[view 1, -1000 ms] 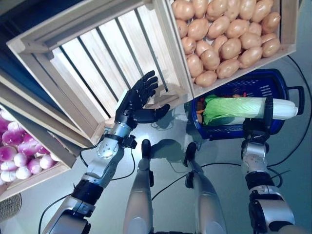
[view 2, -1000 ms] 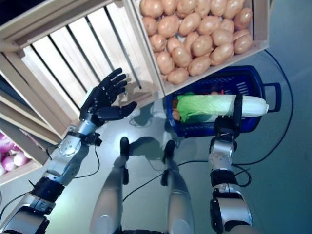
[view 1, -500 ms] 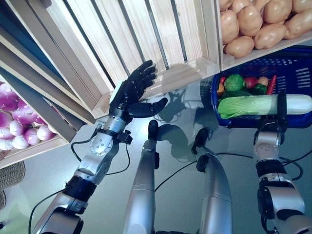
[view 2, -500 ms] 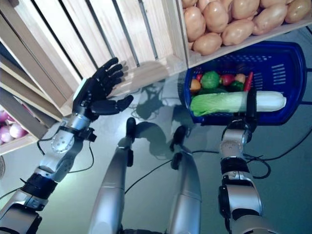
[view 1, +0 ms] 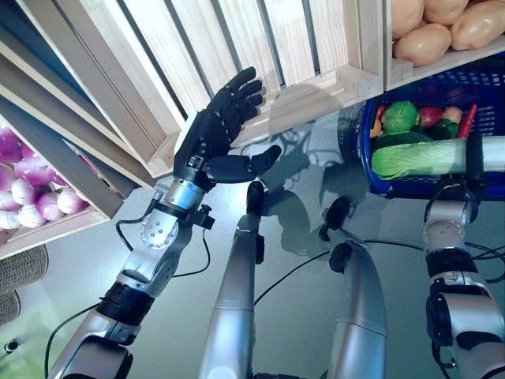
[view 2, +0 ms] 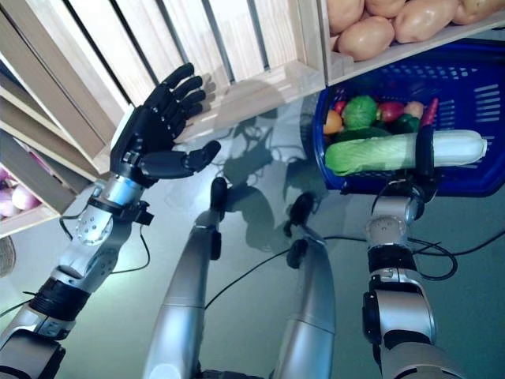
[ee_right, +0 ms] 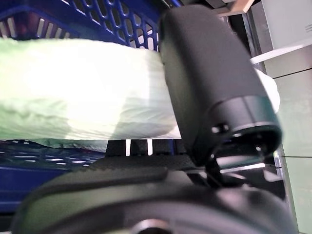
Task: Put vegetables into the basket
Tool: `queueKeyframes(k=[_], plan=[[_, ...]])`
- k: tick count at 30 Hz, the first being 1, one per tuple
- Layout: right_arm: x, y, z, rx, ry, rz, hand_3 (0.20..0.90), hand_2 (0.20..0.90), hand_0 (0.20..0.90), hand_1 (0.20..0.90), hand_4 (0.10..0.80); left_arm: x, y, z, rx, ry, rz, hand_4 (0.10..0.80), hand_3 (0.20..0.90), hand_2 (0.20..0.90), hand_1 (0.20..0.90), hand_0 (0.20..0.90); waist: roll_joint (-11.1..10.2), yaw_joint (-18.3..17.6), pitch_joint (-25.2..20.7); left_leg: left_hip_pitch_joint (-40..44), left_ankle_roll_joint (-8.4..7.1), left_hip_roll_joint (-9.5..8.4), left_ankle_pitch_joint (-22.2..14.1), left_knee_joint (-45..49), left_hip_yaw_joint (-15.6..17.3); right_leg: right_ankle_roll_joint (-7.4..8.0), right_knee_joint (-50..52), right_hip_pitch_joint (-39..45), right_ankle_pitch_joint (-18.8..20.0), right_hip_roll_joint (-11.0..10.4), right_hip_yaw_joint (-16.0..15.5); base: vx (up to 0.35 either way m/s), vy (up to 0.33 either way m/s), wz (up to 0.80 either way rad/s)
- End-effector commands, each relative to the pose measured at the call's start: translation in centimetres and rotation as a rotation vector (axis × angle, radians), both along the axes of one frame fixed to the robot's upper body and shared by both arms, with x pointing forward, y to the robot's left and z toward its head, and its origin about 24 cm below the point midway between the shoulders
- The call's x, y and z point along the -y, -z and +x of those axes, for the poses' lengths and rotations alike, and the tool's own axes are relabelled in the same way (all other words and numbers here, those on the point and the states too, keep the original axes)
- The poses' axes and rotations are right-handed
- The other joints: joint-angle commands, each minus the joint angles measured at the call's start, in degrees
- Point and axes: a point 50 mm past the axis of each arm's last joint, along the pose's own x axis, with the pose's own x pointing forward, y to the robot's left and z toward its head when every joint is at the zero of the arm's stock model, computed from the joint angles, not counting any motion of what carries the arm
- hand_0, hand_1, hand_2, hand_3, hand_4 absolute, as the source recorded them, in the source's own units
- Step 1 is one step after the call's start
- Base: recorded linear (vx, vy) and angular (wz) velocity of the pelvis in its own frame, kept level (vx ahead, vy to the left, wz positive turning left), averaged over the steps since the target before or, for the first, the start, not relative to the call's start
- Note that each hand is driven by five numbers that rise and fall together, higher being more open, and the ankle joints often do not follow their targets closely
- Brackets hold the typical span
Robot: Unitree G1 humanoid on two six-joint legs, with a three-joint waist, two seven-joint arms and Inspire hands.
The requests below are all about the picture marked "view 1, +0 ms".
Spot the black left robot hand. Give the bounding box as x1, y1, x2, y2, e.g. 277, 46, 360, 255
173, 66, 282, 193

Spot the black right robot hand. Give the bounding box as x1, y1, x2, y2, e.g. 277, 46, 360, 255
432, 136, 487, 206

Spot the blue plastic shopping basket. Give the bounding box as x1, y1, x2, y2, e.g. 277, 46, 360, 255
338, 69, 505, 201

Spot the woven straw basket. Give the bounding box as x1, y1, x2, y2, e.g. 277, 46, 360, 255
0, 244, 51, 325

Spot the red toy carrot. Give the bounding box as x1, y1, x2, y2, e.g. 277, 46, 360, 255
457, 103, 478, 138

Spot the green toy bell pepper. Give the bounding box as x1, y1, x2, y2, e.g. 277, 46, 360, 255
429, 120, 461, 141

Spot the black left robot foot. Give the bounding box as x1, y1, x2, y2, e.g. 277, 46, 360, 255
246, 180, 266, 216

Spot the black robot foot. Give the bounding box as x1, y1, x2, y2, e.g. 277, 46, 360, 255
318, 197, 352, 242
246, 180, 266, 216

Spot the green toy lettuce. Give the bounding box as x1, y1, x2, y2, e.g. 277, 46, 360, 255
382, 101, 419, 134

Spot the wooden potato crate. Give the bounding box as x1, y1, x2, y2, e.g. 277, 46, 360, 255
384, 0, 505, 92

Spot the brown potato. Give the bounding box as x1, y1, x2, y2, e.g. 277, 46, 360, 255
451, 0, 505, 51
394, 23, 452, 67
390, 0, 427, 39
423, 0, 471, 25

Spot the black right robot foot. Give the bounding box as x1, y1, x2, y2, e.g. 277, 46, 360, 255
318, 197, 352, 242

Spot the wooden cabbage crate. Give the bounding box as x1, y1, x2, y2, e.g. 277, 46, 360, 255
15, 0, 384, 179

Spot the purple white turnip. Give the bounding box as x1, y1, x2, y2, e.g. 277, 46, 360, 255
57, 187, 91, 215
0, 164, 19, 194
0, 128, 24, 163
10, 179, 40, 206
15, 157, 57, 186
36, 193, 65, 221

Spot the silver left robot leg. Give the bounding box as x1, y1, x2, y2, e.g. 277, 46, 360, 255
198, 212, 266, 379

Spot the silver robot leg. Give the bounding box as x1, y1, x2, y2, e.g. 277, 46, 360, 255
198, 212, 266, 379
323, 236, 388, 379

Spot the wooden turnip crate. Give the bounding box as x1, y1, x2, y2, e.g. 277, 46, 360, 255
0, 114, 127, 261

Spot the silver right robot leg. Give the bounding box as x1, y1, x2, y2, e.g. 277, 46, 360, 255
323, 236, 388, 379

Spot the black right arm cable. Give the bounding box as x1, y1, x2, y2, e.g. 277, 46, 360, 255
467, 241, 505, 283

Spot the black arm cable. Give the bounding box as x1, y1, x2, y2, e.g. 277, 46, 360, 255
467, 241, 505, 283
115, 215, 212, 278

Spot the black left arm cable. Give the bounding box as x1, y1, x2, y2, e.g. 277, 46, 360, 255
115, 215, 212, 278

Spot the wooden display shelf frame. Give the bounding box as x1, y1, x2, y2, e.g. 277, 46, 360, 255
0, 0, 157, 222

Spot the black floor cable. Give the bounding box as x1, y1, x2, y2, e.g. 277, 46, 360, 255
252, 239, 505, 309

